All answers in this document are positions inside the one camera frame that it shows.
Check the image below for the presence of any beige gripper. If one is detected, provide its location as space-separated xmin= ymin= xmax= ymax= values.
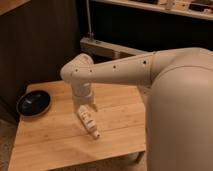
xmin=72 ymin=93 xmax=98 ymax=113

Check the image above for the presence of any white plastic bottle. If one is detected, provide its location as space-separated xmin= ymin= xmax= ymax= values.
xmin=77 ymin=106 xmax=100 ymax=139

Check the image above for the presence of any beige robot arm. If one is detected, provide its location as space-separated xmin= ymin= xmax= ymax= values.
xmin=60 ymin=47 xmax=213 ymax=171

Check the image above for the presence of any black ceramic bowl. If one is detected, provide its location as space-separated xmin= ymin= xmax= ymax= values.
xmin=16 ymin=90 xmax=51 ymax=117

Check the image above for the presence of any wooden table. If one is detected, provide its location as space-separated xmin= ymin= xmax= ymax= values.
xmin=8 ymin=81 xmax=146 ymax=171

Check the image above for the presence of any metal vertical pole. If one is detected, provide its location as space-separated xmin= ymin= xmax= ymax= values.
xmin=86 ymin=0 xmax=93 ymax=41

